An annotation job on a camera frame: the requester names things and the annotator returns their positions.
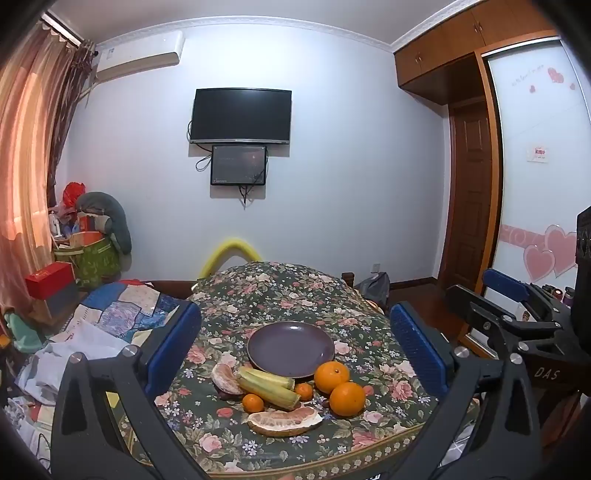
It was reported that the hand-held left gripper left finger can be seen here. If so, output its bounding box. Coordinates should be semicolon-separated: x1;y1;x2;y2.
50;302;218;480

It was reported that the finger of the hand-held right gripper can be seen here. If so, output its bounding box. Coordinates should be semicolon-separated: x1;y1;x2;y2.
445;285;573;358
483;268;561;324

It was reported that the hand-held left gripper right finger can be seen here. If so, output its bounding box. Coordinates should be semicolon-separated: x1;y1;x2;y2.
379;301;542;480

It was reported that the peeled pomelo segment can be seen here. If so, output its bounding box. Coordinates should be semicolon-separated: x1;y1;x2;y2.
211;363;245;396

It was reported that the large orange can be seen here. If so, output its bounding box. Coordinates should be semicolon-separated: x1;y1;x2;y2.
329;382;366;417
315;361;351;394

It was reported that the yellow corn cob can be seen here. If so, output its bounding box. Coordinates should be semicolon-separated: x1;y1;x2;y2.
237;371;301;411
242;366;295;391

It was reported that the purple ceramic plate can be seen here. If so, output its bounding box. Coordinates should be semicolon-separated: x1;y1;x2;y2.
247;322;335;379

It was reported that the pomelo wedge with rind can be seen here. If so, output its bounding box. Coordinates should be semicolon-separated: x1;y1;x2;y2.
247;406;323;437

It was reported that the patchwork quilt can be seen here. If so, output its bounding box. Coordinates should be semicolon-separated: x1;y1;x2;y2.
60;279;195;347

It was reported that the grey backpack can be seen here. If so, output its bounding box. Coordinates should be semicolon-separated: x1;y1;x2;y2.
353;272;391;308

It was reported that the brown wooden door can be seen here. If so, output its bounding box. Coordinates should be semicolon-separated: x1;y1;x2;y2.
448;99;496;290

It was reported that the yellow foam tube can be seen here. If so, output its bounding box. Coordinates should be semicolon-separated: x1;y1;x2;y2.
199;239;262;280

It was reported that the floral green tablecloth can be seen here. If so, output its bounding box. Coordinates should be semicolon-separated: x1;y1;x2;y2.
108;261;481;478

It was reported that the green fabric bag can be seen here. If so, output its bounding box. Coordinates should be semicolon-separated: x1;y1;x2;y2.
53;233;122;289

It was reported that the white cloth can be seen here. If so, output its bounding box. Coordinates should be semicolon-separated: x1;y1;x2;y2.
16;323;139;409

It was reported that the white heart-print wardrobe door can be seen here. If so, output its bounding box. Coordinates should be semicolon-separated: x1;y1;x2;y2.
480;37;591;324

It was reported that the blue grey box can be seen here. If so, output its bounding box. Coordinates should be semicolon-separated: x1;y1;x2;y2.
31;286;80;325

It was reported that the red box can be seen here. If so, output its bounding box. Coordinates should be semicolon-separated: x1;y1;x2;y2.
25;263;75;299

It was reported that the grey plush toy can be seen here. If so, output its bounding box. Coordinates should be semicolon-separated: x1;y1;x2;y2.
76;191;133;254

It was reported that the red decoration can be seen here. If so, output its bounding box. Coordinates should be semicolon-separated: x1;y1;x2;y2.
63;182;88;206

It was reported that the pink window curtain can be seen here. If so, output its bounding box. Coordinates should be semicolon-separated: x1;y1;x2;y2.
0;18;96;308

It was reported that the wooden overhead cabinet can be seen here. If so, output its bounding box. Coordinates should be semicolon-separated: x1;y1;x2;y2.
394;0;560;104

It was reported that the white air conditioner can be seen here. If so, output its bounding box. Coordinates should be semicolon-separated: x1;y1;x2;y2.
95;31;185;84

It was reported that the wooden bed frame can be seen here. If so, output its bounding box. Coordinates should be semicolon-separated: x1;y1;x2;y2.
139;271;357;302

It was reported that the small black wall monitor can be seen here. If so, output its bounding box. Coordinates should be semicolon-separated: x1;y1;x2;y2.
211;144;269;186

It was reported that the black wall television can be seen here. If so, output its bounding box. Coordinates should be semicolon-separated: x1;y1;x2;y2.
190;89;293;145

